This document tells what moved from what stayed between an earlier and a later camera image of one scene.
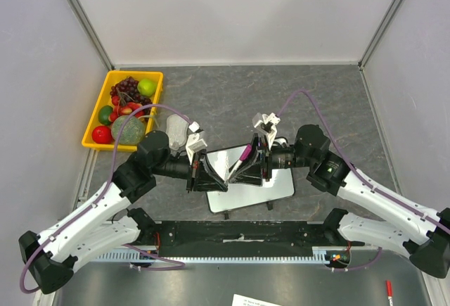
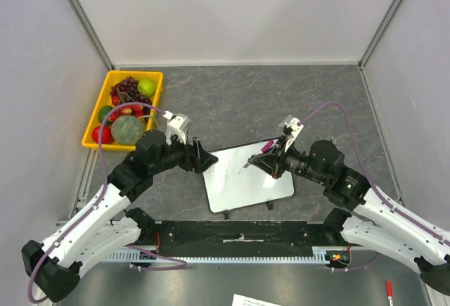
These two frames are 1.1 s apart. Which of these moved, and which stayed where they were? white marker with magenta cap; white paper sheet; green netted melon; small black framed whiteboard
Moved: white marker with magenta cap
Stayed: green netted melon; white paper sheet; small black framed whiteboard
